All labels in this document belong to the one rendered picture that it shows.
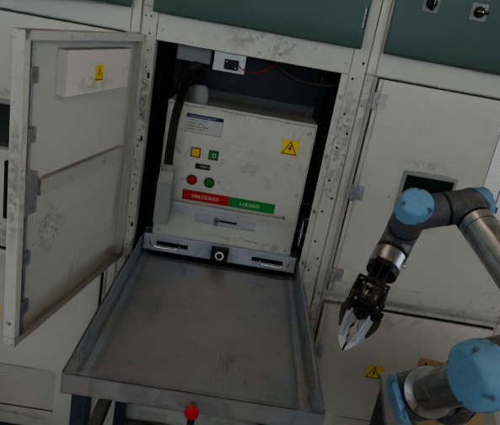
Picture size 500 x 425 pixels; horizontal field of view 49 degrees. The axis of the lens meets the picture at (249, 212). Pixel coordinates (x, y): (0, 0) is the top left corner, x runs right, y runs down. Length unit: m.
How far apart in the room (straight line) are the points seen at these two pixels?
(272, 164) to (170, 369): 0.78
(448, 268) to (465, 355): 1.02
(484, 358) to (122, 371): 0.81
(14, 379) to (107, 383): 0.99
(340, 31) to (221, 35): 0.36
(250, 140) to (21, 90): 0.83
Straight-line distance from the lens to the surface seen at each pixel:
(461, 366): 1.02
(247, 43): 1.75
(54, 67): 1.39
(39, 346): 2.21
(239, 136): 1.82
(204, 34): 1.75
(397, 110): 1.80
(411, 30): 1.78
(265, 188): 1.86
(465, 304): 2.09
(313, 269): 1.93
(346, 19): 1.74
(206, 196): 1.88
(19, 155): 1.28
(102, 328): 1.53
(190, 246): 1.94
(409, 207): 1.20
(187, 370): 1.41
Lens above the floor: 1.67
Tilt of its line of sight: 19 degrees down
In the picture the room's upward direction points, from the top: 10 degrees clockwise
